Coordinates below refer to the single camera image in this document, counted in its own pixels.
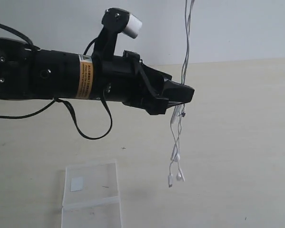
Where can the clear plastic storage box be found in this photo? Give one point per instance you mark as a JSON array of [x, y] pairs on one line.
[[91, 197]]

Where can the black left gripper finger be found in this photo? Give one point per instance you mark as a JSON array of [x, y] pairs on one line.
[[174, 103], [177, 92]]

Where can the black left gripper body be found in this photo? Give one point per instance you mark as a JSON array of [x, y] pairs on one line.
[[126, 80]]

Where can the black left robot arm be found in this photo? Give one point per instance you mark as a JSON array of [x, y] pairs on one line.
[[28, 73]]

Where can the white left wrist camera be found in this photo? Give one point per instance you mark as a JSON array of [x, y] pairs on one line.
[[133, 26]]

